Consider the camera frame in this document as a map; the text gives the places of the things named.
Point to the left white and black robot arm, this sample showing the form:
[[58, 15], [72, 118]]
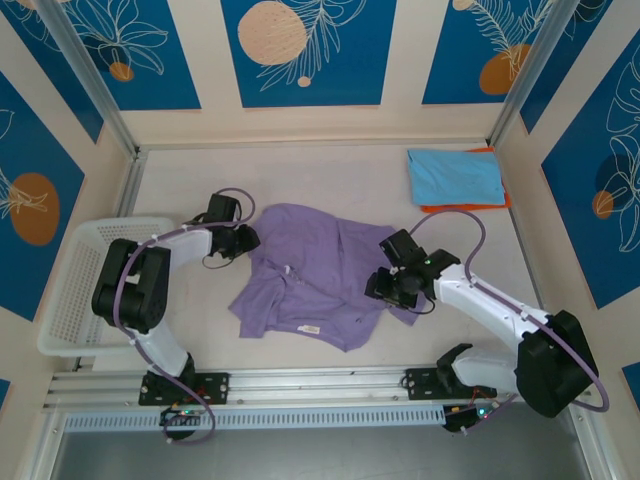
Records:
[[190, 242]]

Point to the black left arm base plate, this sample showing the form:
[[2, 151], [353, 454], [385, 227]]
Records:
[[215, 387]]

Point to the aluminium frame post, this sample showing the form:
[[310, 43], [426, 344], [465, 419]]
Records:
[[85, 75], [530, 65]]

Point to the white perforated plastic basket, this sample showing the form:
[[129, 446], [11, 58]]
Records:
[[75, 280]]

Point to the aluminium lower frame strut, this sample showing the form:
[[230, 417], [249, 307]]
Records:
[[587, 445], [45, 440]]

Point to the purple t-shirt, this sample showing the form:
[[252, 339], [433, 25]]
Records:
[[310, 250]]

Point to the aluminium mounting rail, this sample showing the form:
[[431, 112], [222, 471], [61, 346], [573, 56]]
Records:
[[310, 385]]

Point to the light blue folded t-shirt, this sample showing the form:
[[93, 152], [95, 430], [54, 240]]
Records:
[[450, 175]]

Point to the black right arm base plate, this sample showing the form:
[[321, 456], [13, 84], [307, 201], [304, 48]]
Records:
[[420, 385]]

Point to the orange folded t-shirt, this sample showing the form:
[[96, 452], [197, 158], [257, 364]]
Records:
[[470, 208]]

